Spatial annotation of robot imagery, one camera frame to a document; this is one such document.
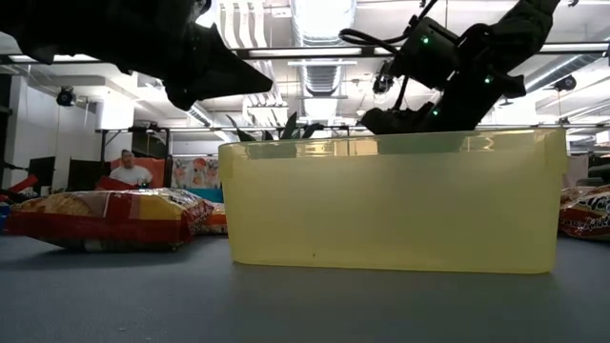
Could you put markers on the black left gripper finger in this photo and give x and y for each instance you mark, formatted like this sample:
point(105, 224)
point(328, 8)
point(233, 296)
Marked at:
point(183, 99)
point(224, 71)

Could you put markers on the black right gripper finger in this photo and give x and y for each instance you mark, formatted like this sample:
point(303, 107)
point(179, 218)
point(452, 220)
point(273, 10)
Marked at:
point(388, 123)

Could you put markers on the yellow translucent plastic bin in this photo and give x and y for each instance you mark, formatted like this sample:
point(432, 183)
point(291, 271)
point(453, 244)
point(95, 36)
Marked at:
point(381, 214)

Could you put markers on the orange Maruchan ramen pack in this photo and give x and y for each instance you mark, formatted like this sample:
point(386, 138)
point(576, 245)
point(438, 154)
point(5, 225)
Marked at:
point(217, 220)

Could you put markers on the blue Maruchan ramen pack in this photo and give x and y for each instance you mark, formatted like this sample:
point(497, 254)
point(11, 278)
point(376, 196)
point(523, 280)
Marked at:
point(4, 216)

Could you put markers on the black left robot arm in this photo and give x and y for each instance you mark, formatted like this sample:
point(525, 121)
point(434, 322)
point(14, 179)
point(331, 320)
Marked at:
point(47, 24)

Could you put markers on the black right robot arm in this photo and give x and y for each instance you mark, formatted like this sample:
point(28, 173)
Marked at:
point(514, 43)

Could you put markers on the white square box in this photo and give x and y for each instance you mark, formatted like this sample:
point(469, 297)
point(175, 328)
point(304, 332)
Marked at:
point(114, 114)

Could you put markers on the orange partition board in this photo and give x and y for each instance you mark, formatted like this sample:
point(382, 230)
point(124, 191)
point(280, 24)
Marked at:
point(155, 167)

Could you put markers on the colourful cartoon poster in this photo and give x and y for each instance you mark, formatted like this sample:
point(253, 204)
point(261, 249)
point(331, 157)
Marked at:
point(195, 174)

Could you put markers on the green snake plant leaves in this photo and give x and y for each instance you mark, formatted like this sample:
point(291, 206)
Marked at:
point(290, 128)

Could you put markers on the person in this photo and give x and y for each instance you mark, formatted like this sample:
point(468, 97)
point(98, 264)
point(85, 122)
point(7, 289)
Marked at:
point(129, 175)

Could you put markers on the teal blue plastic bin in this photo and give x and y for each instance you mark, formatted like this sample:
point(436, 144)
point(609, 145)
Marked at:
point(207, 195)

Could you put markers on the black ceiling spotlight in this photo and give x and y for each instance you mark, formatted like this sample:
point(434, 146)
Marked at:
point(565, 84)
point(66, 97)

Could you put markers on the black computer monitor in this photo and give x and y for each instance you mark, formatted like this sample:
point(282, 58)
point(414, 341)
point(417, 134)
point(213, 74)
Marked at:
point(42, 171)
point(83, 174)

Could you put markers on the red slanted object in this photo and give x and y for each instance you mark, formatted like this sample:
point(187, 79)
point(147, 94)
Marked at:
point(24, 183)

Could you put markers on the blue-grey table mat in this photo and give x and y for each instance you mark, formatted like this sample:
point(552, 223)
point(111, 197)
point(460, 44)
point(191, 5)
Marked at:
point(305, 309)

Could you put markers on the black hanging overhead camera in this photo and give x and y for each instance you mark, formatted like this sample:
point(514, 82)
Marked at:
point(381, 85)

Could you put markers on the silver ventilation duct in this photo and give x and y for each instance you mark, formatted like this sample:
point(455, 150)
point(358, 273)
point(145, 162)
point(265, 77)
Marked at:
point(572, 64)
point(323, 78)

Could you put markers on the black vertical post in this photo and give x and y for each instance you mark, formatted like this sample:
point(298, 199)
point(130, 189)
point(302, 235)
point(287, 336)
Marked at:
point(5, 143)

